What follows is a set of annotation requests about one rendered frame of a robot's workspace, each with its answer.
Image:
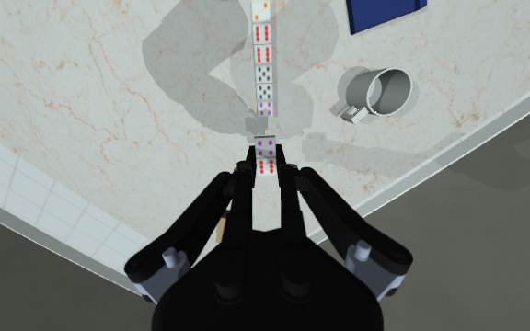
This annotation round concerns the grey mug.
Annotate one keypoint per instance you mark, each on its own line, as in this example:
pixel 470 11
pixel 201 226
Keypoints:
pixel 388 95

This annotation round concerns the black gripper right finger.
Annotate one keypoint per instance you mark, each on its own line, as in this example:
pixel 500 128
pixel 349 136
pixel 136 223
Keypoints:
pixel 376 259

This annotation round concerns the tan rectangular box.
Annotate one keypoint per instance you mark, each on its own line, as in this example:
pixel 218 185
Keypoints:
pixel 220 227

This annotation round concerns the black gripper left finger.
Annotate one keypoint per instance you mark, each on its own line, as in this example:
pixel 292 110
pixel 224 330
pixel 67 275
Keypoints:
pixel 156 267

